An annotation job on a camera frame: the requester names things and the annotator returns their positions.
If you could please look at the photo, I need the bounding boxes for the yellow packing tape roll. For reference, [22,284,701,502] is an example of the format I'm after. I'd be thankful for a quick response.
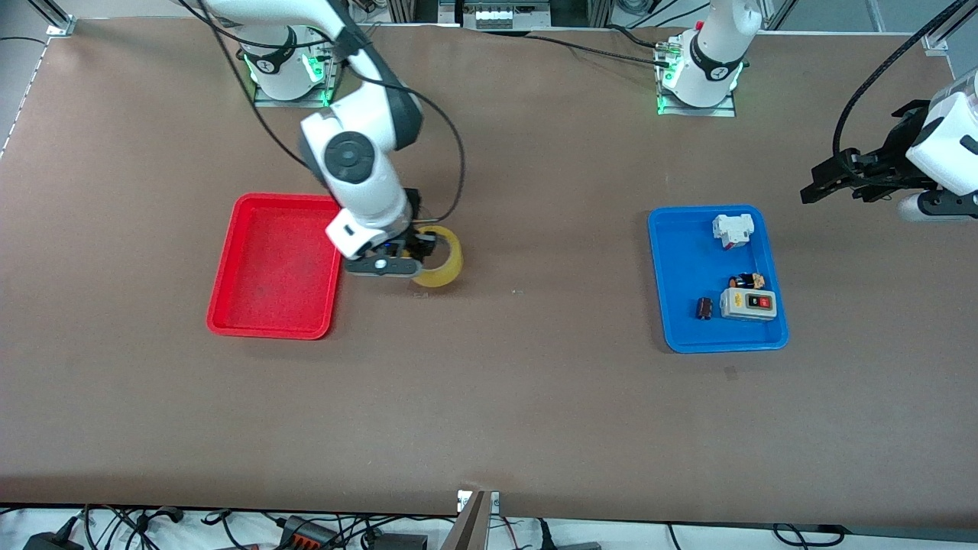
[411,225,464,289]

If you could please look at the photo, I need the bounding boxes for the white electrical connector block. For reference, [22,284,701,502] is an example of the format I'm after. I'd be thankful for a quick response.
[712,214,755,250]

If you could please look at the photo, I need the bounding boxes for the aluminium extrusion bar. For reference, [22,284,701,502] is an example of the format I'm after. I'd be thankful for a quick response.
[921,0,965,54]
[27,0,77,37]

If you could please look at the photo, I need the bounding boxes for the red plastic tray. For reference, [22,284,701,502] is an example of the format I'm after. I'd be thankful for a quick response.
[206,193,350,340]

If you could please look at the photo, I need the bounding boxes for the blue plastic tray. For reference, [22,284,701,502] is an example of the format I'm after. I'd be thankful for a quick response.
[648,205,789,354]

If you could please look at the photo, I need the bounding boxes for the black power box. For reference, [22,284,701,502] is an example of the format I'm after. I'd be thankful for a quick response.
[544,519,604,550]
[365,533,429,550]

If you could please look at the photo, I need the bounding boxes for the black orange power device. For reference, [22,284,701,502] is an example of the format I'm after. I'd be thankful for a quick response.
[277,516,337,550]

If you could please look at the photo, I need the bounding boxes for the black power adapter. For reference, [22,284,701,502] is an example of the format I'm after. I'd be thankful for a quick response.
[23,518,85,550]

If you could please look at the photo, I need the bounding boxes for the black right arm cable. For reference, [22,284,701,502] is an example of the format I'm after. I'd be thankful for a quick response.
[191,0,468,230]

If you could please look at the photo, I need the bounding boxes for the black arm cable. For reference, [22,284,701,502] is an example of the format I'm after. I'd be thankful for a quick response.
[833,0,973,178]
[191,0,468,230]

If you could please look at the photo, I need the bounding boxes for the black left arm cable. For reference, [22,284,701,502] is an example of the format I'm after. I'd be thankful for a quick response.
[833,0,973,178]

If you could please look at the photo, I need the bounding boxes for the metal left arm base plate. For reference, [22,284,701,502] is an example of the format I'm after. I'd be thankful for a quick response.
[656,37,738,118]

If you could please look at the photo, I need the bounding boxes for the grey push button switch box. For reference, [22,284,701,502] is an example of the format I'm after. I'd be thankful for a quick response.
[721,288,778,322]

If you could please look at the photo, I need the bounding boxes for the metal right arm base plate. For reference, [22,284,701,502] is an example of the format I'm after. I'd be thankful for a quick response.
[252,23,342,108]

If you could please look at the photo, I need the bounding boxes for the aluminium frame rack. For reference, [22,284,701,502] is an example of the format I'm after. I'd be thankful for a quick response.
[386,0,612,31]

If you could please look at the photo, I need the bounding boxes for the short black table cable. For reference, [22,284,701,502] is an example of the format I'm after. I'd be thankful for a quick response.
[607,24,677,53]

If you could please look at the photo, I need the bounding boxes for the long black table cable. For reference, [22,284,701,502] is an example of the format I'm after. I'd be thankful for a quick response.
[526,32,673,70]

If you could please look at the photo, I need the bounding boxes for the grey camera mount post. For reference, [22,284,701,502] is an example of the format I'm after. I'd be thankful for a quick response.
[439,491,494,550]

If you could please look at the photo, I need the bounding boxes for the black looped floor cable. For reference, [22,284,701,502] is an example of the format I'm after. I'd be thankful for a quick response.
[772,523,845,548]

